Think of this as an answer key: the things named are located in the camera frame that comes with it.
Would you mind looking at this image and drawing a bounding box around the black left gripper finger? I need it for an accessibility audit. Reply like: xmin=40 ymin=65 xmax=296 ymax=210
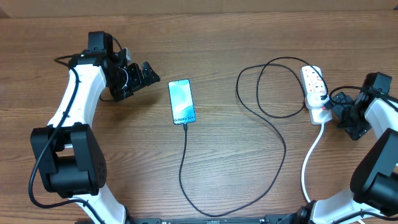
xmin=142 ymin=62 xmax=160 ymax=86
xmin=132 ymin=63 xmax=145 ymax=89

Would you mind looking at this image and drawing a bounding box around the white power strip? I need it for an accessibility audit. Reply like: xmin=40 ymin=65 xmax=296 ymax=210
xmin=300 ymin=65 xmax=332 ymax=124

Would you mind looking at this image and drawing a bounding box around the Samsung Galaxy smartphone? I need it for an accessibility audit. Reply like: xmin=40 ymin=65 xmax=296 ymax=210
xmin=168 ymin=79 xmax=196 ymax=125

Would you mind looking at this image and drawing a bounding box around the black USB charging cable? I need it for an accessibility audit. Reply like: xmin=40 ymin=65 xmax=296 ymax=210
xmin=178 ymin=56 xmax=330 ymax=218

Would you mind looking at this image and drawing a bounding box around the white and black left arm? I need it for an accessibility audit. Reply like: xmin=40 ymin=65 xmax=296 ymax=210
xmin=28 ymin=31 xmax=160 ymax=223

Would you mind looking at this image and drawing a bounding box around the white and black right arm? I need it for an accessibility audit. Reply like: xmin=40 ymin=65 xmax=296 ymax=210
xmin=282 ymin=72 xmax=397 ymax=223

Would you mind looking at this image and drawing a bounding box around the white charger plug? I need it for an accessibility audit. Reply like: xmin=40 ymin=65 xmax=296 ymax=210
xmin=305 ymin=93 xmax=329 ymax=110

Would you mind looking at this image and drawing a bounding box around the white power strip cord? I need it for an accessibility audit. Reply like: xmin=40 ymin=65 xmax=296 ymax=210
xmin=300 ymin=123 xmax=366 ymax=224

